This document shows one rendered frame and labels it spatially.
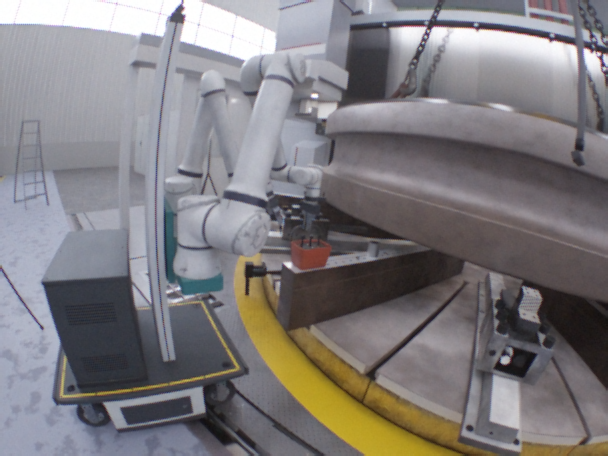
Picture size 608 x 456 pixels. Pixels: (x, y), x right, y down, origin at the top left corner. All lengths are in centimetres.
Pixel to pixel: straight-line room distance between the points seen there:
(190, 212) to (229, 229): 17
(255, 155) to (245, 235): 25
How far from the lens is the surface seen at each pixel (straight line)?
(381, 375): 151
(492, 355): 148
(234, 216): 86
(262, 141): 92
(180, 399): 137
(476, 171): 181
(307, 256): 146
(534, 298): 159
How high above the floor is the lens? 130
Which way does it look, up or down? 15 degrees down
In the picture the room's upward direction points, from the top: 8 degrees clockwise
